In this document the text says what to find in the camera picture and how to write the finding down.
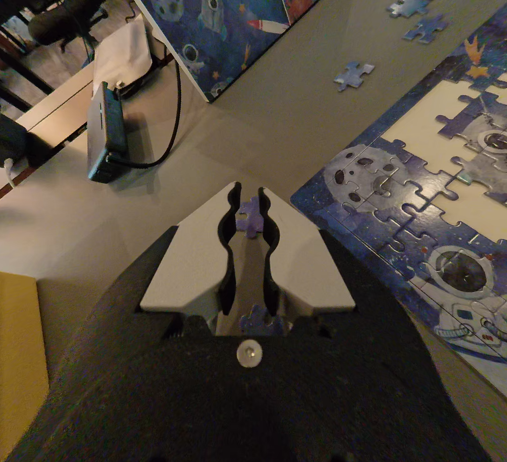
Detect black battery charger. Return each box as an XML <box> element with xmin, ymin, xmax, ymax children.
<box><xmin>0</xmin><ymin>114</ymin><xmax>54</xmax><ymax>168</ymax></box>

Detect blue jigsaw puzzle piece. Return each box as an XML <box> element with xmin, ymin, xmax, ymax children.
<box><xmin>387</xmin><ymin>0</ymin><xmax>431</xmax><ymax>19</ymax></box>
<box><xmin>401</xmin><ymin>14</ymin><xmax>451</xmax><ymax>45</ymax></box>
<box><xmin>333</xmin><ymin>61</ymin><xmax>375</xmax><ymax>92</ymax></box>

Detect beige desk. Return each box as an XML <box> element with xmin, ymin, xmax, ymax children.
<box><xmin>0</xmin><ymin>60</ymin><xmax>97</xmax><ymax>201</ymax></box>

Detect black power brick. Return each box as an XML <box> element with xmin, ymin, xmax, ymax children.
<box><xmin>86</xmin><ymin>80</ymin><xmax>129</xmax><ymax>184</ymax></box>

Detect black office chair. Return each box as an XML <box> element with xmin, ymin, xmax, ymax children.
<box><xmin>27</xmin><ymin>0</ymin><xmax>109</xmax><ymax>54</ymax></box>

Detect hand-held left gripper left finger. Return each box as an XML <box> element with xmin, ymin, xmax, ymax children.
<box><xmin>140</xmin><ymin>182</ymin><xmax>243</xmax><ymax>326</ymax></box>

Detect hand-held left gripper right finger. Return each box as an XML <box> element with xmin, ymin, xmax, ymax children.
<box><xmin>258</xmin><ymin>187</ymin><xmax>356</xmax><ymax>326</ymax></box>

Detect purple jigsaw puzzle piece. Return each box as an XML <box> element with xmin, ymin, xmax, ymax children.
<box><xmin>235</xmin><ymin>196</ymin><xmax>265</xmax><ymax>239</ymax></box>
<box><xmin>239</xmin><ymin>303</ymin><xmax>287</xmax><ymax>337</ymax></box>

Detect yellow foam block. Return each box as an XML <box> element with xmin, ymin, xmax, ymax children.
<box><xmin>0</xmin><ymin>271</ymin><xmax>51</xmax><ymax>453</ymax></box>

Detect black power cable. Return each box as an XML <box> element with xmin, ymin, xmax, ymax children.
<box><xmin>106</xmin><ymin>50</ymin><xmax>183</xmax><ymax>170</ymax></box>

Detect space jigsaw puzzle board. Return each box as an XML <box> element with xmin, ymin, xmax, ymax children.
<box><xmin>290</xmin><ymin>5</ymin><xmax>507</xmax><ymax>399</ymax></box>

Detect illustrated puzzle box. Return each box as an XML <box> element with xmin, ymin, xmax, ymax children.
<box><xmin>104</xmin><ymin>0</ymin><xmax>363</xmax><ymax>103</ymax></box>

